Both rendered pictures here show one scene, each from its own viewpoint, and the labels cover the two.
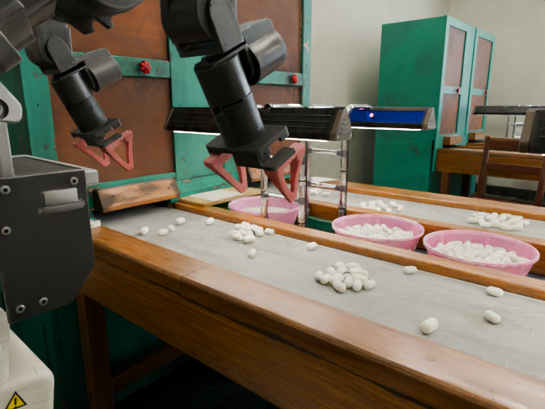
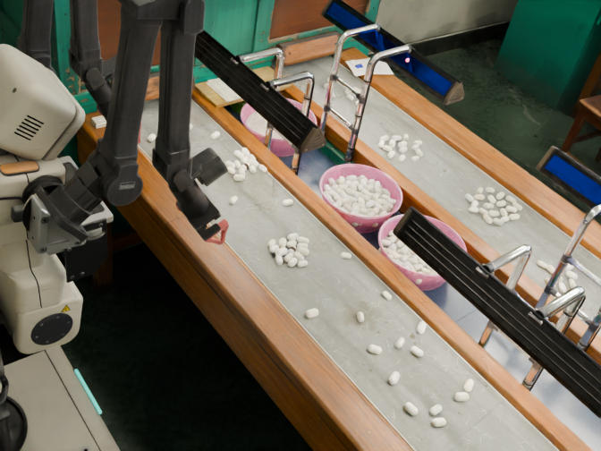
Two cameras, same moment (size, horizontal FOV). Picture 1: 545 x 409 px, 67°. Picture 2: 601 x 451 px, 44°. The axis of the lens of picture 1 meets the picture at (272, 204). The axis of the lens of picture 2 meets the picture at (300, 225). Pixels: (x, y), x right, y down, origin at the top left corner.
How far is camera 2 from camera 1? 1.29 m
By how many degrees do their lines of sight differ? 28
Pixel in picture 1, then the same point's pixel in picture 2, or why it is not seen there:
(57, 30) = (93, 62)
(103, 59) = not seen: hidden behind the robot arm
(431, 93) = not seen: outside the picture
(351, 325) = (259, 302)
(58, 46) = (93, 73)
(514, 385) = (316, 365)
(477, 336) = (338, 327)
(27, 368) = (71, 293)
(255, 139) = (199, 216)
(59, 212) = (93, 240)
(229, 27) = (184, 182)
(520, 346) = (356, 342)
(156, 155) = not seen: hidden behind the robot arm
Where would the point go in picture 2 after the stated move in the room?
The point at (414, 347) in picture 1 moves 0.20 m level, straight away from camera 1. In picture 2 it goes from (283, 328) to (325, 285)
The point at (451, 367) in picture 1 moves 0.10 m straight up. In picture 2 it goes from (292, 346) to (299, 319)
